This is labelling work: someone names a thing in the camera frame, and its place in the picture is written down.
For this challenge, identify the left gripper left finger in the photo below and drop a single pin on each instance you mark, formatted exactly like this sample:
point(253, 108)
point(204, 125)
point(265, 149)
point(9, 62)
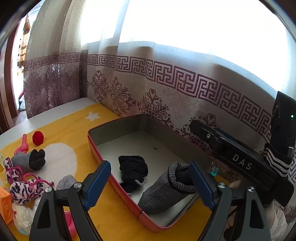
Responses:
point(49, 221)

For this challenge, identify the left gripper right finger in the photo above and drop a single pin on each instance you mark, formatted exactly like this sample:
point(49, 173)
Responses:
point(237, 212)

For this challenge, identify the grey knitted sock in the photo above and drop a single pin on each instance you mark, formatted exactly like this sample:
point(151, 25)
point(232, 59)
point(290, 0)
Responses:
point(170, 188)

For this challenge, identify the grey black knitted glove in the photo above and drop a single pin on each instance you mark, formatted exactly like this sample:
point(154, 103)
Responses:
point(29, 162)

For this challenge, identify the pink knotted foam tube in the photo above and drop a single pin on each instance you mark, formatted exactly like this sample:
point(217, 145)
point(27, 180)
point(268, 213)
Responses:
point(23, 147)

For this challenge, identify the red pompom ball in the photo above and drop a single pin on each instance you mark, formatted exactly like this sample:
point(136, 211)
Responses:
point(38, 138)

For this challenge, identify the clear plastic bag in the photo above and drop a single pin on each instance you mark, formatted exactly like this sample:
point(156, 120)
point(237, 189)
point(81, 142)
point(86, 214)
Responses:
point(23, 216)

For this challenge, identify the teal binder clip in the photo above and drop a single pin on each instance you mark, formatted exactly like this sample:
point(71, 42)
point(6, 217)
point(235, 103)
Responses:
point(214, 169)

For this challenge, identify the pink leopard plush toy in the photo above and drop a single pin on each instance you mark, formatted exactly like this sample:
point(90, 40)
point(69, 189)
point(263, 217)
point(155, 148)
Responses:
point(24, 187)

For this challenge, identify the orange rubber block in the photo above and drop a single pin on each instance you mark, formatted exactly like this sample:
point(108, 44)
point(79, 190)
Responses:
point(5, 206)

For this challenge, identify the light grey small sock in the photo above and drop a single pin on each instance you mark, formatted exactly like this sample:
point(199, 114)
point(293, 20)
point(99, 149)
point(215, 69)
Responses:
point(66, 182)

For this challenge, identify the yellow white towel mat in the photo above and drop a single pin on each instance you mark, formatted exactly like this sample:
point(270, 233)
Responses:
point(65, 129)

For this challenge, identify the red metal tin box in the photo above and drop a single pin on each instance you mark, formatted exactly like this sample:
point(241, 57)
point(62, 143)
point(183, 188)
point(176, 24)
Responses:
point(160, 146)

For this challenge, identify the black knitted sock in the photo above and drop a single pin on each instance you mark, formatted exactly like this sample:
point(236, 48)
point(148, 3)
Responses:
point(133, 170)

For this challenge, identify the patterned white purple curtain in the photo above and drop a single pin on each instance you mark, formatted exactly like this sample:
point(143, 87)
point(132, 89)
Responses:
point(219, 62)

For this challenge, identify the black camera module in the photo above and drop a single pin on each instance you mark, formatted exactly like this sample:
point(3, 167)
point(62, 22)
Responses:
point(283, 124)

